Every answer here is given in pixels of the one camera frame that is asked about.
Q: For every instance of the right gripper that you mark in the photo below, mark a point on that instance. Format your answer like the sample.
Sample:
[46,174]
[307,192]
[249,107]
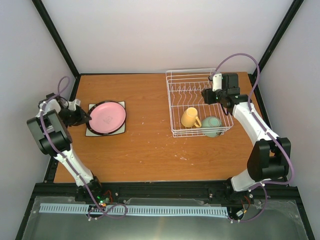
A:
[207,96]

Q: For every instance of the square black-rimmed plate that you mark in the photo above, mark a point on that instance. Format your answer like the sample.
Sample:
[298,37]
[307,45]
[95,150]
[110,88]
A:
[120,131]

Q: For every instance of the white wire dish rack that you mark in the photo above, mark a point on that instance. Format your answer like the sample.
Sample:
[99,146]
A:
[184,88]

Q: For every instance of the pink round plate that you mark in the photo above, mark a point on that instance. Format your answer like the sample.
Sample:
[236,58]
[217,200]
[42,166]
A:
[107,117]

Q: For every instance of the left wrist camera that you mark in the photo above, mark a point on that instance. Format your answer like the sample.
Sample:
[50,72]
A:
[72,105]

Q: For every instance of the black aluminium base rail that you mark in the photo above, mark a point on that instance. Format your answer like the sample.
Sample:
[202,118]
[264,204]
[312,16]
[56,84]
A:
[212,192]

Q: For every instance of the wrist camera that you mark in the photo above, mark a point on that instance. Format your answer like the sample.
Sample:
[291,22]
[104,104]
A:
[216,80]
[72,105]

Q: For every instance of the yellow mug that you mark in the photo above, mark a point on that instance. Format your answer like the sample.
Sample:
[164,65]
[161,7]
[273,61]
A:
[190,118]

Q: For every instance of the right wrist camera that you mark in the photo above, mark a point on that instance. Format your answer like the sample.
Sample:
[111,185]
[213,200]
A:
[216,80]

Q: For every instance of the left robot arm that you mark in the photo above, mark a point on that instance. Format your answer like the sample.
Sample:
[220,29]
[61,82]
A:
[49,130]

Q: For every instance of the green ceramic bowl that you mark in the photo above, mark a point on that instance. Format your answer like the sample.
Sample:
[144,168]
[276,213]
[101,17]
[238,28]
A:
[212,126]

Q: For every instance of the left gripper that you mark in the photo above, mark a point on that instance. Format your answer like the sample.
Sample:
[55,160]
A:
[80,119]

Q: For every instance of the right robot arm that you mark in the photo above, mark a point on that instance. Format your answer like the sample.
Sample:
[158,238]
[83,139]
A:
[269,161]

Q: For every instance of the blue slotted cable duct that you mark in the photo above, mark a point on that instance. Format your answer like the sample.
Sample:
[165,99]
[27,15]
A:
[136,210]

